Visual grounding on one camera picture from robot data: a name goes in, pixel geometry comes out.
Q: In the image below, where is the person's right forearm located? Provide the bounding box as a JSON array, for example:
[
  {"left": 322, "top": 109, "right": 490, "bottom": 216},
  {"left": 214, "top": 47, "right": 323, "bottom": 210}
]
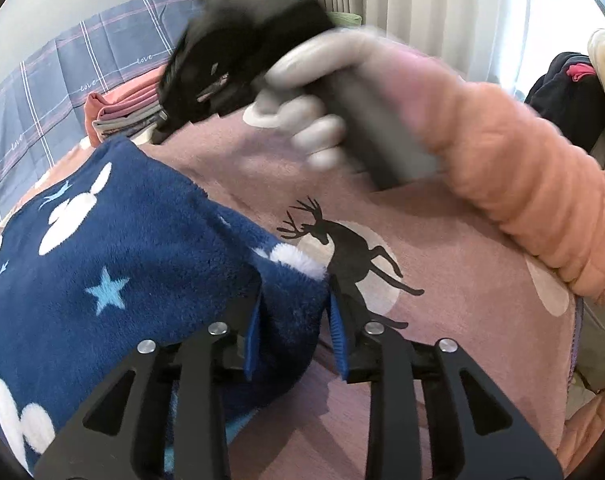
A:
[{"left": 383, "top": 40, "right": 605, "bottom": 311}]

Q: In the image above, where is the blue plaid pillow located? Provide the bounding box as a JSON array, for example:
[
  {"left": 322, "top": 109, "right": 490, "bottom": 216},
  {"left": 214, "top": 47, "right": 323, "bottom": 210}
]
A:
[{"left": 0, "top": 0, "right": 218, "bottom": 241}]

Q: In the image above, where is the pile of dark clothes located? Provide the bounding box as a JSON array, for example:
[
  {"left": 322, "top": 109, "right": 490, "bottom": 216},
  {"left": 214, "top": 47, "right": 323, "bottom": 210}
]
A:
[{"left": 525, "top": 51, "right": 605, "bottom": 158}]

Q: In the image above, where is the blue star print fleece jacket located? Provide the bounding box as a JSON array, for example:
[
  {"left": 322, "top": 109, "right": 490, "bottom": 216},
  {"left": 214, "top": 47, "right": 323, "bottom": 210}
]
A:
[{"left": 0, "top": 137, "right": 332, "bottom": 480}]

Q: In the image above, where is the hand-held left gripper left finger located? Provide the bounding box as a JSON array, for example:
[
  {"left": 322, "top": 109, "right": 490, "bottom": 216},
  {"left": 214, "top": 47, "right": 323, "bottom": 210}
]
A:
[{"left": 32, "top": 290, "right": 263, "bottom": 480}]

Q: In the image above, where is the light green cloth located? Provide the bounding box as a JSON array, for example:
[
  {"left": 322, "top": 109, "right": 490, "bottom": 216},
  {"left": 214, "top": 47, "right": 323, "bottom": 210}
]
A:
[{"left": 327, "top": 10, "right": 363, "bottom": 28}]

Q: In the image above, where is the pink polka dot bedsheet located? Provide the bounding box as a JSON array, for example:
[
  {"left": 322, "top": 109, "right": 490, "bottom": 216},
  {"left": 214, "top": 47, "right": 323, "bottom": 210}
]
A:
[{"left": 0, "top": 95, "right": 583, "bottom": 480}]

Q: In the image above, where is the white curtain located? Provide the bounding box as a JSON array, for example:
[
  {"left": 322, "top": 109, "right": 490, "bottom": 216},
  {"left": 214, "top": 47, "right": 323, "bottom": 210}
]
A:
[{"left": 212, "top": 0, "right": 533, "bottom": 86}]

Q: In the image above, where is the person's right hand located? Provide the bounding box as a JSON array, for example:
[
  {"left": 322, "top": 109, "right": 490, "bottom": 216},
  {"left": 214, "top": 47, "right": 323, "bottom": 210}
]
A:
[{"left": 245, "top": 27, "right": 386, "bottom": 173}]

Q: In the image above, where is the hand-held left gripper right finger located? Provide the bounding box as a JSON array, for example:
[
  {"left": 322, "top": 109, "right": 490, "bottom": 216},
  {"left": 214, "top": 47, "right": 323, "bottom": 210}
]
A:
[{"left": 329, "top": 285, "right": 564, "bottom": 480}]

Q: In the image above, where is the stack of folded clothes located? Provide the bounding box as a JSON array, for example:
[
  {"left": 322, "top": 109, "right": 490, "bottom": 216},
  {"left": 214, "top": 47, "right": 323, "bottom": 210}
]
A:
[{"left": 85, "top": 80, "right": 170, "bottom": 147}]

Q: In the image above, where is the person's pink padded jacket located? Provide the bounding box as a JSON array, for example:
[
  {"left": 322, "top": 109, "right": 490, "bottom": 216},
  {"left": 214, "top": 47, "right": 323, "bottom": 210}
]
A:
[{"left": 555, "top": 385, "right": 605, "bottom": 480}]

